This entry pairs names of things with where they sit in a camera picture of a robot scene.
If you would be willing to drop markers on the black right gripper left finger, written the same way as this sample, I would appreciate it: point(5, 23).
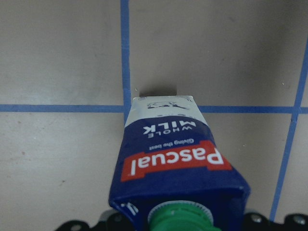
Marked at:
point(110, 220)

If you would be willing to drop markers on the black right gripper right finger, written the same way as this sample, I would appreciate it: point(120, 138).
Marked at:
point(255, 221)

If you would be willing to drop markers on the blue white milk carton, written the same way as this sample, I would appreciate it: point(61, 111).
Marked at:
point(170, 175)

